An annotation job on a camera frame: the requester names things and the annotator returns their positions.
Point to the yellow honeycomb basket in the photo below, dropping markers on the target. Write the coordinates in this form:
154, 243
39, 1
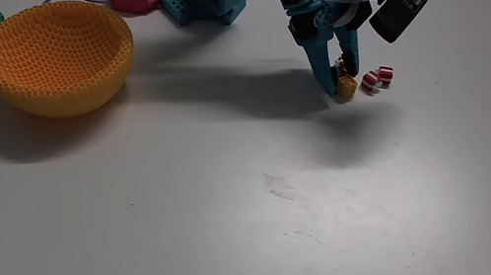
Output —
56, 58

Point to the yellow cube piece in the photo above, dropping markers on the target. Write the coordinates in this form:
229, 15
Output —
347, 86

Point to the red white striped cube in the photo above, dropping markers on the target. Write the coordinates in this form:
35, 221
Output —
370, 81
385, 75
339, 64

